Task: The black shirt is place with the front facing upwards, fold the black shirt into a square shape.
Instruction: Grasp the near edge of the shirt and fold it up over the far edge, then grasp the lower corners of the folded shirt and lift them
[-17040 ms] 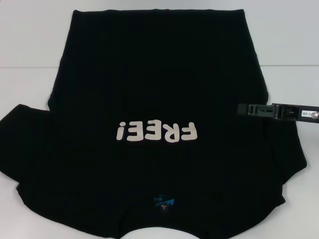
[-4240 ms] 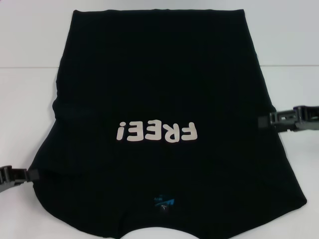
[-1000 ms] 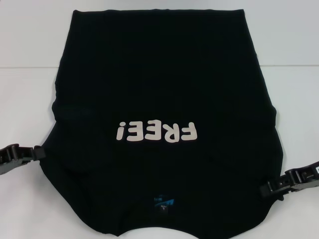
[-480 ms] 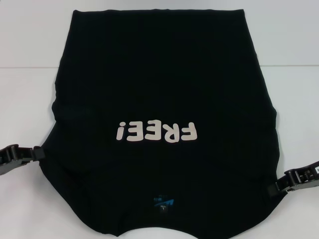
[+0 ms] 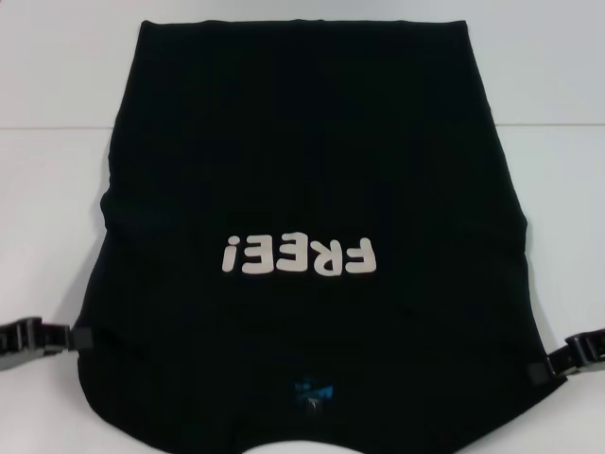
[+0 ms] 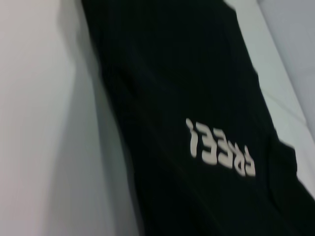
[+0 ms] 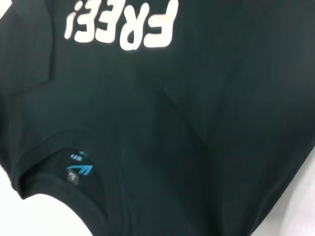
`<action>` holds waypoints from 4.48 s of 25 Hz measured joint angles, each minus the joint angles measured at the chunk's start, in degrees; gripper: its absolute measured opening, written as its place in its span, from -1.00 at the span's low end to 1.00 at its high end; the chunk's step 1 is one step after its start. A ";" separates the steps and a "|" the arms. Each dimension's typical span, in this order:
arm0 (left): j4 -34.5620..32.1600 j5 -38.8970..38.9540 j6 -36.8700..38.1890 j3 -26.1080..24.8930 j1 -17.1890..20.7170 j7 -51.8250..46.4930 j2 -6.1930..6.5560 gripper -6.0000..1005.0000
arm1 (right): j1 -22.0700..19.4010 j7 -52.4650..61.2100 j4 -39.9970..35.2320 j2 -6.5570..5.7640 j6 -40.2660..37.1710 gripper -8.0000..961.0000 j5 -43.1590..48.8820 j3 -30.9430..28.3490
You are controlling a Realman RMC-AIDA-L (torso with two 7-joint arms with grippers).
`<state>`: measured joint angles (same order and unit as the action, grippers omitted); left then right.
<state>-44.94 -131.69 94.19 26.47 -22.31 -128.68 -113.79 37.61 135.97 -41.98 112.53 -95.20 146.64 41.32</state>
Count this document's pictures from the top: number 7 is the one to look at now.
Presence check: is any black t-shirt with FREE print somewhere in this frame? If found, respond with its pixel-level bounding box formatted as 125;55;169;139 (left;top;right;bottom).
0;0;315;236

